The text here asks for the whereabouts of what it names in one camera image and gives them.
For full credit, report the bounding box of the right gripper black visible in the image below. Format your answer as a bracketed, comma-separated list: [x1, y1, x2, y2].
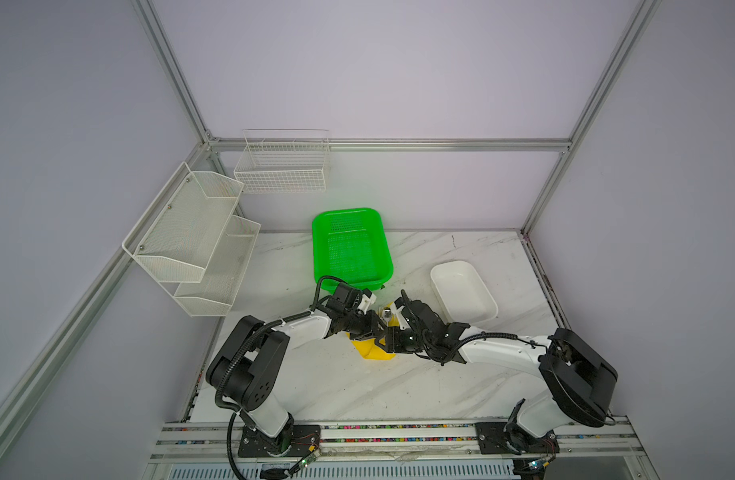
[371, 326, 431, 353]

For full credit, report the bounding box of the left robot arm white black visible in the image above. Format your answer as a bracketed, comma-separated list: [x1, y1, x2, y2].
[205, 283, 379, 438]

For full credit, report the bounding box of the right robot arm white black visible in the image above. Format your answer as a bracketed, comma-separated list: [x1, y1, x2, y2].
[369, 295, 619, 441]

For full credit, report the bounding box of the white rectangular dish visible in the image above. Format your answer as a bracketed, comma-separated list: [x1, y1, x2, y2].
[431, 260, 499, 324]

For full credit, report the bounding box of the green plastic basket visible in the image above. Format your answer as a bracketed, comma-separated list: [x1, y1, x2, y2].
[312, 208, 393, 291]

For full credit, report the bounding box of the white mesh two-tier shelf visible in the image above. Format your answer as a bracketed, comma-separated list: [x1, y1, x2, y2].
[122, 163, 261, 317]

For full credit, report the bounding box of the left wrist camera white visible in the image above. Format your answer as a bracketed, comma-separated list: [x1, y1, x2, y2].
[358, 289, 377, 314]

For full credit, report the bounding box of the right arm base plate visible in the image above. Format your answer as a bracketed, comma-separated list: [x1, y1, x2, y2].
[475, 422, 559, 455]

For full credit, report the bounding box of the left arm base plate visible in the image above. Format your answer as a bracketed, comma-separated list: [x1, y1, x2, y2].
[236, 424, 322, 459]

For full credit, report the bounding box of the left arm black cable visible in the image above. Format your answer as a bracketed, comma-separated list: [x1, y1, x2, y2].
[214, 275, 348, 480]

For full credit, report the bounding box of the white wire basket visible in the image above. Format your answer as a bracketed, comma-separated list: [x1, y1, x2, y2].
[234, 129, 331, 194]

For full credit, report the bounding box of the aluminium front rail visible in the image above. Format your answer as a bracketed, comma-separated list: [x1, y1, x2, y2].
[149, 417, 645, 463]

